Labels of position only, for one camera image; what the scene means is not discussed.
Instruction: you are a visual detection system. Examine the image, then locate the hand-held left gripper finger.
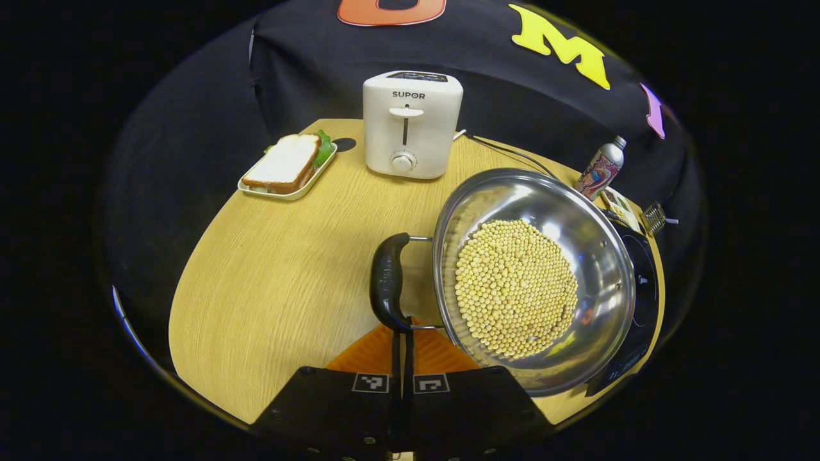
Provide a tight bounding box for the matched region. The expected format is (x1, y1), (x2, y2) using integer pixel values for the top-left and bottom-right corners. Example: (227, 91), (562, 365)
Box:
(404, 317), (557, 461)
(249, 317), (406, 461)

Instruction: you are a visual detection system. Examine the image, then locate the pile of soybeans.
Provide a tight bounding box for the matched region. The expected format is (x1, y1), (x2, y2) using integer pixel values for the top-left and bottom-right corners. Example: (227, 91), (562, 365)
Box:
(454, 220), (579, 360)

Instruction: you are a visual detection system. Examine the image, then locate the stainless steel pot black handle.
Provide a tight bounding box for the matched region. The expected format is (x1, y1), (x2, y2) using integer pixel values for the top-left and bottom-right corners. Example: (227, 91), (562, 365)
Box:
(370, 168), (637, 399)

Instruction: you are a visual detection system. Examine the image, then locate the black induction cooktop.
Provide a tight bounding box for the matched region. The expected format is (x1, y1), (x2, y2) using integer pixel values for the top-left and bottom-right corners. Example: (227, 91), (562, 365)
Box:
(584, 211), (660, 398)

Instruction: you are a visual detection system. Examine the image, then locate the pale rectangular tray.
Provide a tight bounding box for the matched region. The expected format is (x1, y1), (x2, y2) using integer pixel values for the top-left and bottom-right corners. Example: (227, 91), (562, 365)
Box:
(237, 142), (338, 202)

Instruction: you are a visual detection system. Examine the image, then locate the white toaster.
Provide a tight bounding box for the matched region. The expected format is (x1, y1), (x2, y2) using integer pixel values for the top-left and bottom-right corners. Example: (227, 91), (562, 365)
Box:
(362, 70), (464, 180)

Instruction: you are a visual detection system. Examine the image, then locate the small printed packet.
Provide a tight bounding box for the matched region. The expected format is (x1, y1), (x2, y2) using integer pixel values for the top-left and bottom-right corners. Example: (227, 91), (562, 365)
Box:
(602, 187), (643, 232)

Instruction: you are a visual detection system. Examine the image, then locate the printed metal bottle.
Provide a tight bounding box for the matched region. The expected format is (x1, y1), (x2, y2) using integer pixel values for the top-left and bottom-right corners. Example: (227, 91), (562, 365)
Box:
(573, 135), (628, 201)

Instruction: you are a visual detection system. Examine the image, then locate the thin power cable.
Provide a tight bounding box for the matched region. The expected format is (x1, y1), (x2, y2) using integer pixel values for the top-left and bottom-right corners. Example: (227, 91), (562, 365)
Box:
(452, 130), (561, 180)

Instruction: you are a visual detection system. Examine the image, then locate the small metal wire rack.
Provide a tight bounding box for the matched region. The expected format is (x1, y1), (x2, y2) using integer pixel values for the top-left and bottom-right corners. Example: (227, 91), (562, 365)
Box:
(641, 200), (680, 236)

